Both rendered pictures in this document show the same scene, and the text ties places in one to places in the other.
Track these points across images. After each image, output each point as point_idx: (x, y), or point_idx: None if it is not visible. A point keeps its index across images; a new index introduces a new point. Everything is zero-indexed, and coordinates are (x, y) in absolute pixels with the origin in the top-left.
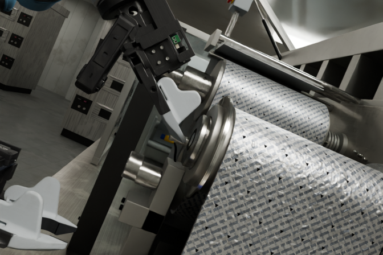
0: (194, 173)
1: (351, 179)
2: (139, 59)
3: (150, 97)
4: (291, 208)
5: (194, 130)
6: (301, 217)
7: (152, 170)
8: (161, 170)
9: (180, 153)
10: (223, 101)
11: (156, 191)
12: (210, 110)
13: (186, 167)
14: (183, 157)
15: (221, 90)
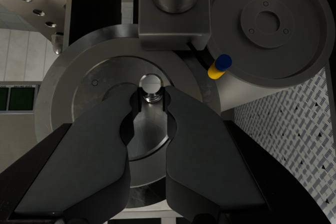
0: (68, 65)
1: None
2: None
3: (0, 174)
4: None
5: (141, 122)
6: None
7: None
8: (165, 9)
9: (322, 51)
10: (139, 196)
11: None
12: (164, 171)
13: (152, 54)
14: (128, 68)
15: (334, 215)
